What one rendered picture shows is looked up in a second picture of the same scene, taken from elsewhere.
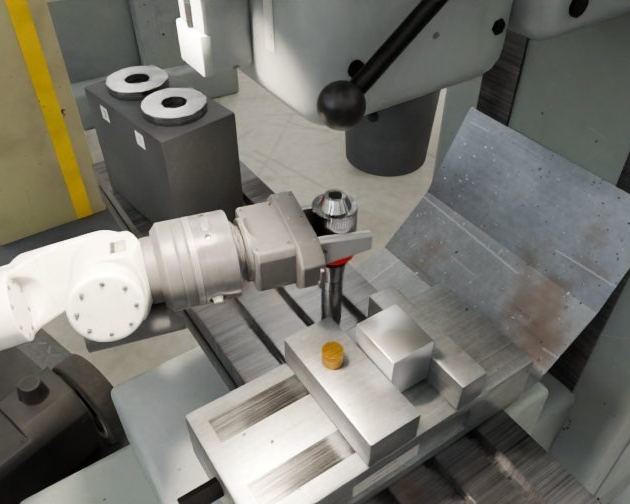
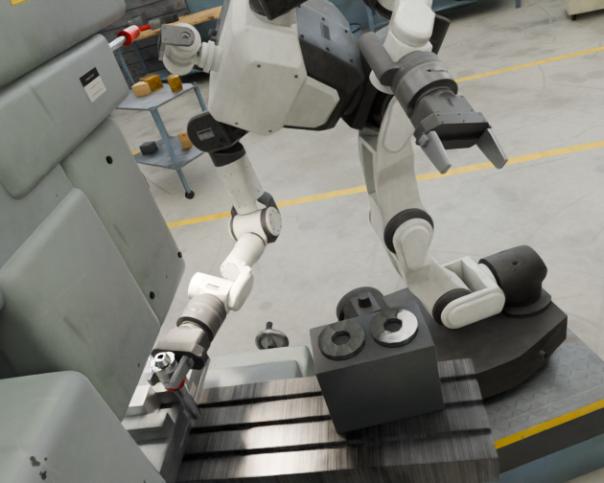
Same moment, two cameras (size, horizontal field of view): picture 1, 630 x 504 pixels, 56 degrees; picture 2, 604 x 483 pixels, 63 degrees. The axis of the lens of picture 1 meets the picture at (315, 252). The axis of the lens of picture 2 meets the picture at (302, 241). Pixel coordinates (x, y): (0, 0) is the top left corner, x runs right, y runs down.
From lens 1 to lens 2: 129 cm
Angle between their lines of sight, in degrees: 96
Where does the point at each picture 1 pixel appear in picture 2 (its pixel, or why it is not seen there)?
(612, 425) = not seen: outside the picture
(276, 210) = (186, 342)
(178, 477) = (232, 373)
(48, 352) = (515, 421)
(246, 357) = (233, 392)
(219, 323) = (261, 387)
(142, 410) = (272, 367)
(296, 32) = not seen: hidden behind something
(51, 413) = not seen: hidden behind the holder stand
